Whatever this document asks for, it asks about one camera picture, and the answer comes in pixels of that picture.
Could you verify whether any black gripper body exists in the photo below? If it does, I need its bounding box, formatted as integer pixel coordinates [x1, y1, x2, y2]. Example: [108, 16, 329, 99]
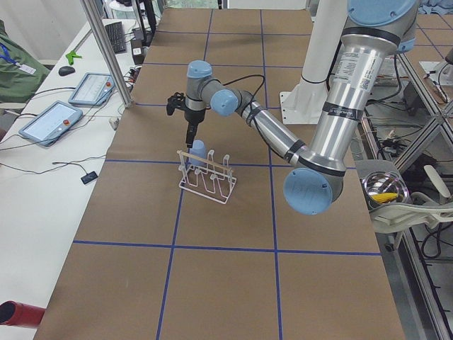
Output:
[184, 108, 206, 125]

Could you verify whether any light blue plastic cup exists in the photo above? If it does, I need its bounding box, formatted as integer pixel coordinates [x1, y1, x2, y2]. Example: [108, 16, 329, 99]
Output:
[189, 140, 207, 166]

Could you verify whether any far grey teach pendant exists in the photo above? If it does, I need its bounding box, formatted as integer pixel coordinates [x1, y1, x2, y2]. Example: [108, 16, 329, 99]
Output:
[68, 72, 115, 106]

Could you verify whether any grey teach pendant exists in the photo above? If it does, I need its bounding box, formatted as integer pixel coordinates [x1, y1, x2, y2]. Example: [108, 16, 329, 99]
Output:
[19, 101, 83, 147]
[68, 72, 115, 106]

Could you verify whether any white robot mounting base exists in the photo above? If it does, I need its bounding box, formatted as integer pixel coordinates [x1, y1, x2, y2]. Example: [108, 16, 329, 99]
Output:
[280, 0, 348, 125]

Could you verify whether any black power adapter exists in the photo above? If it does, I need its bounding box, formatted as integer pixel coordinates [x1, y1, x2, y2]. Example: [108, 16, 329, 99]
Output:
[81, 171, 98, 185]

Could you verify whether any black keyboard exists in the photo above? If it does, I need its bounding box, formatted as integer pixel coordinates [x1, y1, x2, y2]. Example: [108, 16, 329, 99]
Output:
[105, 22, 127, 54]

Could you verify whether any black computer mouse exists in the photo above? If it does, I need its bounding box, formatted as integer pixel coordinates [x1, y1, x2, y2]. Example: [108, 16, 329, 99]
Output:
[58, 66, 76, 77]

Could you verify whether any green plastic clamp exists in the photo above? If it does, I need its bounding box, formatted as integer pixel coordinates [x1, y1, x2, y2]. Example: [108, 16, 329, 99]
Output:
[65, 50, 82, 66]

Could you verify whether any near grey teach pendant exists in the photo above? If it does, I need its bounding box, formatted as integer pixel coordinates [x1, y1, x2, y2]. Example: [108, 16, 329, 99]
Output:
[19, 101, 83, 147]

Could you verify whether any person in green jacket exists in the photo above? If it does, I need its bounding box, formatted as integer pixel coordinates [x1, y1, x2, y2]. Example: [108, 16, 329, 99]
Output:
[1, 20, 50, 103]

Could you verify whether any metal pot with corn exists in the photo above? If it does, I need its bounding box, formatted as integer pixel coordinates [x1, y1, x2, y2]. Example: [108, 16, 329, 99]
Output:
[362, 171, 411, 210]

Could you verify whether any red roll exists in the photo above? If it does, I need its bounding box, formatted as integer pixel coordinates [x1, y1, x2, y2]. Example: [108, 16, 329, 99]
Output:
[1, 301, 45, 329]

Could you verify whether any white wire cup holder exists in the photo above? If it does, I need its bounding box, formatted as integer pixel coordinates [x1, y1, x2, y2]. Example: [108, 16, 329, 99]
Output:
[177, 149, 237, 205]

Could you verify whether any aluminium frame post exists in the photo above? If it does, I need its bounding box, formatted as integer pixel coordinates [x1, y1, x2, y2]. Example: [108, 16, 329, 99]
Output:
[80, 0, 132, 108]

